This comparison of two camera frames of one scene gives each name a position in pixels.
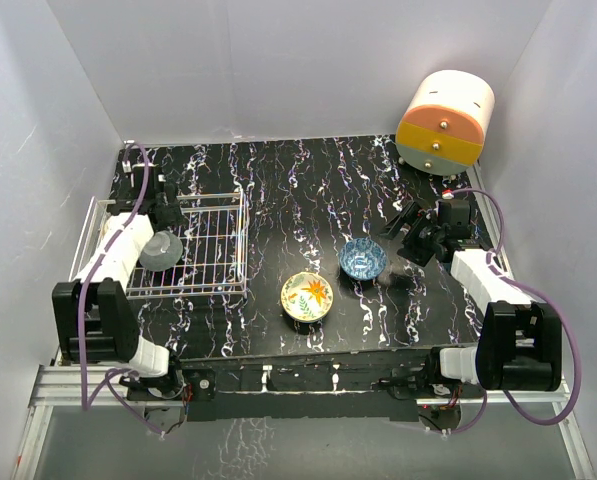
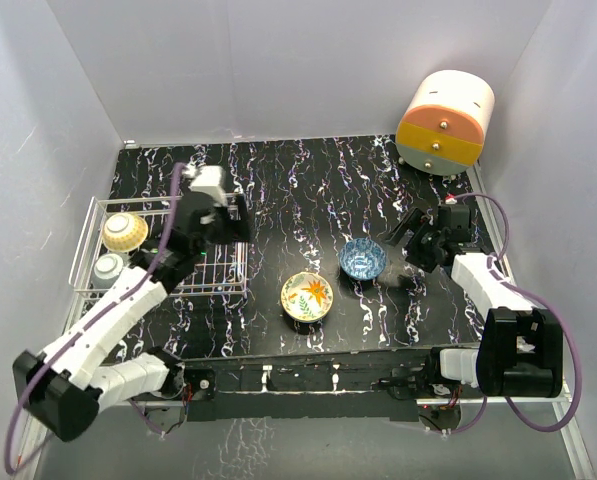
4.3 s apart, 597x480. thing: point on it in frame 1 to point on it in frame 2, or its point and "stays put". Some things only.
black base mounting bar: x=335 y=390 stays put
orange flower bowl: x=307 y=297 stays put
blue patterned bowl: x=362 y=258 stays put
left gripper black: x=172 y=219 to x=237 y=230
